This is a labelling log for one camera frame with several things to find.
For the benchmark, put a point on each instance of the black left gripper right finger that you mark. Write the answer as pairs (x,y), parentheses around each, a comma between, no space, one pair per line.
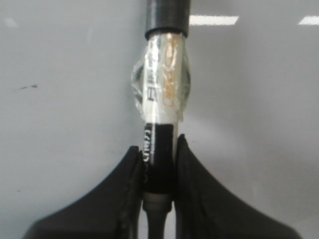
(205,209)

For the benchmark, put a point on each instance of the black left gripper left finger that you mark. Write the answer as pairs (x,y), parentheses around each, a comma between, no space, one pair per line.
(109,211)

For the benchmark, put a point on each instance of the black and white whiteboard marker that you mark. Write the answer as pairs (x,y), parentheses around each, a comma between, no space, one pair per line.
(161,84)

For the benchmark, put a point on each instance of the white whiteboard with aluminium frame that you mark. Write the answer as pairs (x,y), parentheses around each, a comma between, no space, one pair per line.
(68,116)

